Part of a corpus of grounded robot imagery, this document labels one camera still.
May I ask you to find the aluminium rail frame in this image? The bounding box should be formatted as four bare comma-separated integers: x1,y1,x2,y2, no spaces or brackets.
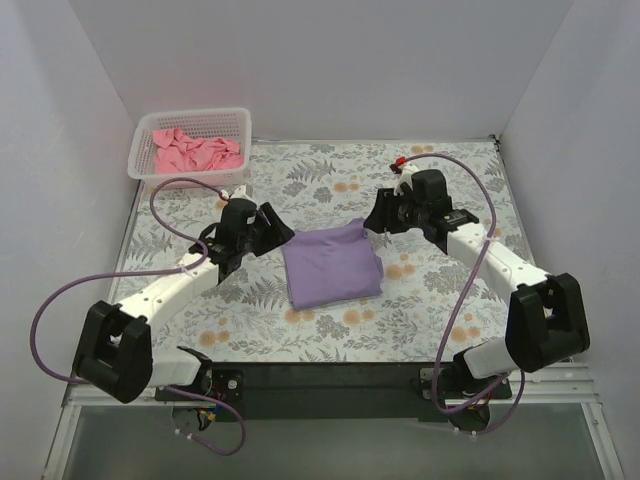
63,362,601,407

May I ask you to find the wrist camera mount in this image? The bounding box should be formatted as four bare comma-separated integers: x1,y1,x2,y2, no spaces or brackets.
390,157,418,196
219,185,252,201

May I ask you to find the white plastic basket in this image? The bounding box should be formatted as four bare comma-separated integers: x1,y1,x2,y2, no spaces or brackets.
127,107,252,188

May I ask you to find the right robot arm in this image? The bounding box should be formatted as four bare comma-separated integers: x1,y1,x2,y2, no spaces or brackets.
364,164,591,398

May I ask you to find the purple t shirt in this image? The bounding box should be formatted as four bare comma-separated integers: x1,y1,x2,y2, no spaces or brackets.
282,218,384,310

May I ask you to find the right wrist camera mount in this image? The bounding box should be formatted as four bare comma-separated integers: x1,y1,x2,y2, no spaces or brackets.
390,157,418,196

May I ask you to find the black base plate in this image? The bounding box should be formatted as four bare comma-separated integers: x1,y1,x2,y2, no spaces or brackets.
154,362,511,424

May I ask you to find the pink t shirt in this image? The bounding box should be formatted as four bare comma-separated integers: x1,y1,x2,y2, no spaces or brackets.
152,128,244,175

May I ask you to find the floral table mat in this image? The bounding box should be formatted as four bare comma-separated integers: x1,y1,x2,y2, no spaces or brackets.
97,141,561,363

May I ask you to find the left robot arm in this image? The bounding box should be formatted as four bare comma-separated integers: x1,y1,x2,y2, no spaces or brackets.
72,198,294,404

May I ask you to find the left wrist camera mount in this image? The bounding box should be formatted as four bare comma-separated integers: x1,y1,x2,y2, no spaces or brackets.
219,185,252,201

